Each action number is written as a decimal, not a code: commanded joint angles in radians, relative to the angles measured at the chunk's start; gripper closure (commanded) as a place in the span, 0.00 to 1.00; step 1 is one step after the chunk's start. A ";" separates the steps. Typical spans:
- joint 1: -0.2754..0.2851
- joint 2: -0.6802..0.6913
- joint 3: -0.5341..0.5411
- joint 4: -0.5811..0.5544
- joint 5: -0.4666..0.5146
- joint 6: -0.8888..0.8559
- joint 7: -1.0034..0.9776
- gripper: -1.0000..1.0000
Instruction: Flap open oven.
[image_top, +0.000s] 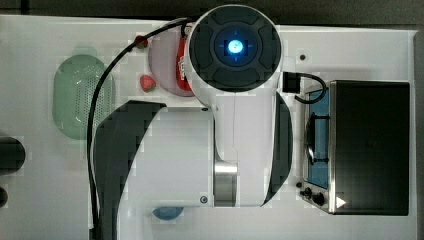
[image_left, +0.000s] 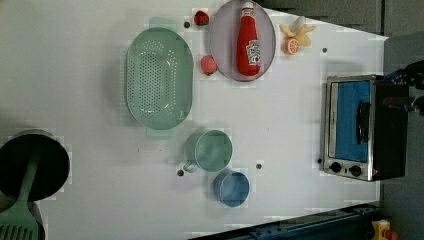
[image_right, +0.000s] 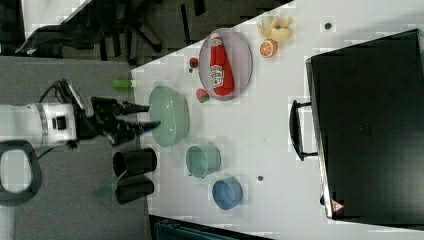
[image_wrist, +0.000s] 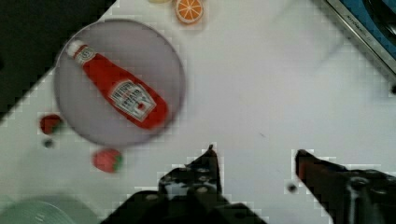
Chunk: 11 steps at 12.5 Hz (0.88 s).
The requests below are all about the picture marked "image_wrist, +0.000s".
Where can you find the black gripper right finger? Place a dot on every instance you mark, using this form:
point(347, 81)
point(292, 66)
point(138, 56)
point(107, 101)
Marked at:
point(348, 196)

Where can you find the red ketchup bottle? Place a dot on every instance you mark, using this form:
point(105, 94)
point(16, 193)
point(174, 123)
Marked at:
point(126, 93)

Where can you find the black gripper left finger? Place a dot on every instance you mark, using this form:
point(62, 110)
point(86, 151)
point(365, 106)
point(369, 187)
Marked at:
point(201, 172)

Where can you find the grey round plate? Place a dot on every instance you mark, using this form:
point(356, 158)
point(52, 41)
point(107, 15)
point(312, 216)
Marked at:
point(138, 49)

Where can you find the light red toy strawberry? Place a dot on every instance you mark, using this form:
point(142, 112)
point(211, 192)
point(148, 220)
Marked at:
point(107, 160)

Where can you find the orange slice toy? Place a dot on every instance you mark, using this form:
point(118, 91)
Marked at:
point(189, 11)

